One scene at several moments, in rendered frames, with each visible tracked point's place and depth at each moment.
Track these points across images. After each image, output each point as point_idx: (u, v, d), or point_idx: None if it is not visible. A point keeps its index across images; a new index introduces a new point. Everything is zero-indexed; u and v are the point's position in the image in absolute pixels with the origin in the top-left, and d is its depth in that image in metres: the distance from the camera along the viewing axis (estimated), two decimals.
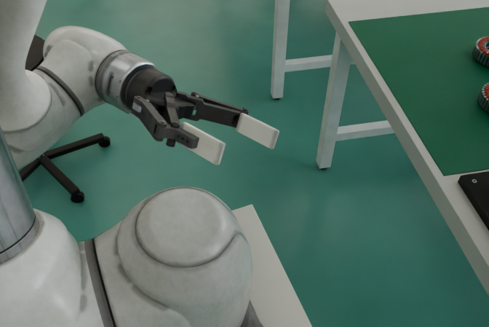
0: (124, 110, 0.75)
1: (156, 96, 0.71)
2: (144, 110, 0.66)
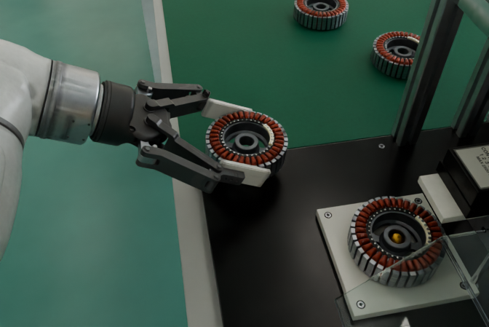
0: (81, 143, 0.58)
1: (141, 127, 0.58)
2: (170, 164, 0.56)
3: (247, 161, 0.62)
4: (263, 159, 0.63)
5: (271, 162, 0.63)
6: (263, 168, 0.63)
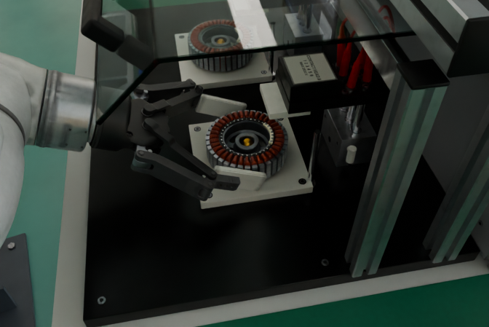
0: (81, 149, 0.59)
1: (138, 132, 0.58)
2: (164, 170, 0.56)
3: (247, 161, 0.62)
4: (263, 159, 0.63)
5: (271, 160, 0.63)
6: (263, 167, 0.62)
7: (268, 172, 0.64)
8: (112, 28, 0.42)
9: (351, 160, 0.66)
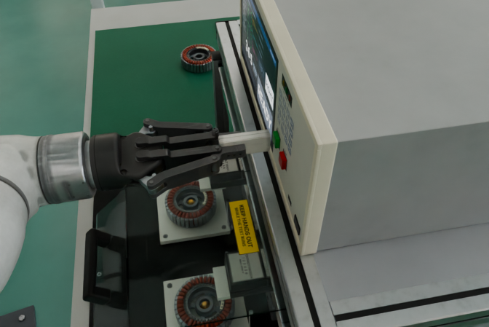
0: (94, 194, 0.65)
1: (132, 167, 0.62)
2: (176, 178, 0.61)
3: None
4: (215, 324, 0.86)
5: (220, 325, 0.86)
6: None
7: None
8: (102, 293, 0.65)
9: None
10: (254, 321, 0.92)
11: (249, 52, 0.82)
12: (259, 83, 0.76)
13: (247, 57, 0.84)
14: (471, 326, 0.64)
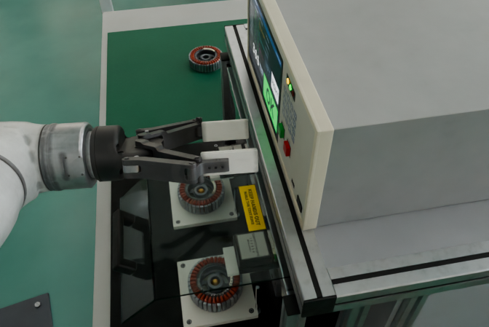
0: (90, 185, 0.64)
1: (129, 150, 0.63)
2: (149, 165, 0.58)
3: (214, 301, 0.95)
4: (225, 298, 0.96)
5: (230, 299, 0.96)
6: (225, 304, 0.96)
7: (228, 306, 0.97)
8: (129, 264, 0.75)
9: None
10: (260, 297, 1.01)
11: (255, 54, 0.91)
12: (265, 81, 0.85)
13: (253, 58, 0.94)
14: (451, 293, 0.74)
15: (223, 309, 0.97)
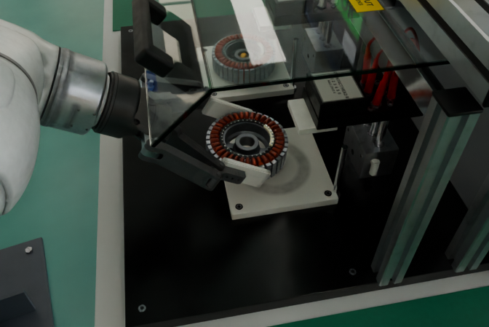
0: (84, 132, 0.57)
1: (145, 120, 0.57)
2: (174, 159, 0.56)
3: (247, 162, 0.62)
4: (263, 160, 0.63)
5: (271, 162, 0.63)
6: (263, 169, 0.63)
7: None
8: (163, 55, 0.45)
9: (375, 172, 0.69)
10: None
11: None
12: None
13: None
14: None
15: None
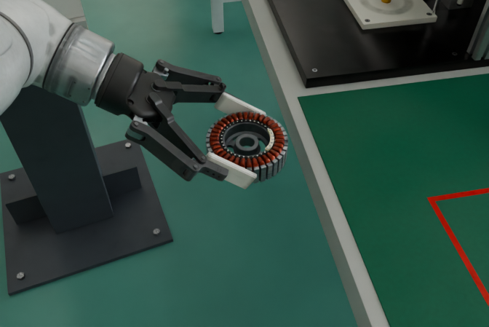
0: (86, 105, 0.62)
1: (140, 103, 0.60)
2: (155, 143, 0.58)
3: (236, 162, 0.62)
4: (252, 163, 0.62)
5: (260, 167, 0.62)
6: (250, 172, 0.62)
7: (256, 178, 0.63)
8: None
9: (462, 1, 0.95)
10: (431, 10, 0.97)
11: None
12: None
13: None
14: None
15: None
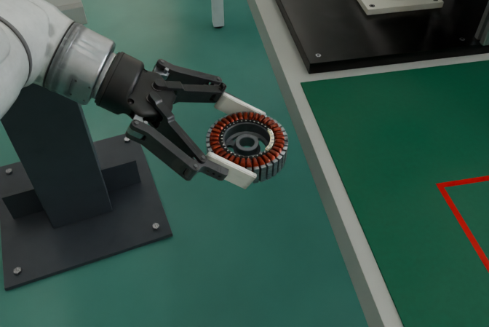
0: (86, 103, 0.62)
1: (140, 102, 0.60)
2: (155, 143, 0.58)
3: (236, 162, 0.62)
4: (252, 163, 0.62)
5: (260, 167, 0.62)
6: None
7: (256, 178, 0.63)
8: None
9: None
10: None
11: None
12: None
13: None
14: None
15: None
